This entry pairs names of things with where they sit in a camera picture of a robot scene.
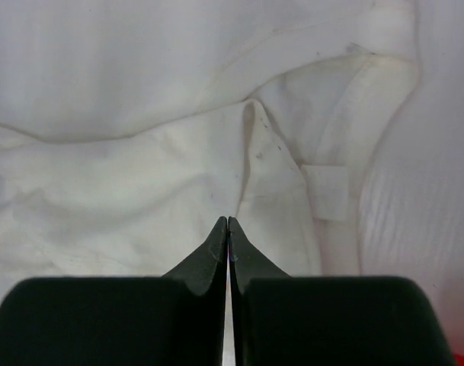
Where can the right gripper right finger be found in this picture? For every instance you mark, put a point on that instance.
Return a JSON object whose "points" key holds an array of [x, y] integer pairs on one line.
{"points": [[279, 319]]}

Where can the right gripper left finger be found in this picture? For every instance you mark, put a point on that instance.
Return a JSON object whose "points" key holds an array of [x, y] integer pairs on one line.
{"points": [[173, 319]]}

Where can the white t shirt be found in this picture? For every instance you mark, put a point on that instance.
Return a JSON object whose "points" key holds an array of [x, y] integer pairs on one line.
{"points": [[333, 131]]}

